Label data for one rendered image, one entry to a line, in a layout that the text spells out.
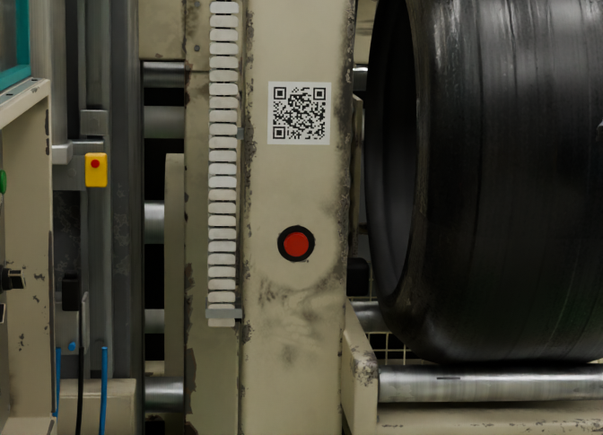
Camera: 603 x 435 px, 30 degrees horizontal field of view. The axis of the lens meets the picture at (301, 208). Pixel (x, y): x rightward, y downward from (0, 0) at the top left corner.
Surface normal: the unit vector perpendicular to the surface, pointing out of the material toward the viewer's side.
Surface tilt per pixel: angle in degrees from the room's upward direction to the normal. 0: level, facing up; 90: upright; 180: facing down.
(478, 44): 62
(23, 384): 90
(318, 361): 90
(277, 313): 90
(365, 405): 90
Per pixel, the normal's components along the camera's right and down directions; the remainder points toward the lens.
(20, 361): 0.09, 0.19
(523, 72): 0.09, -0.18
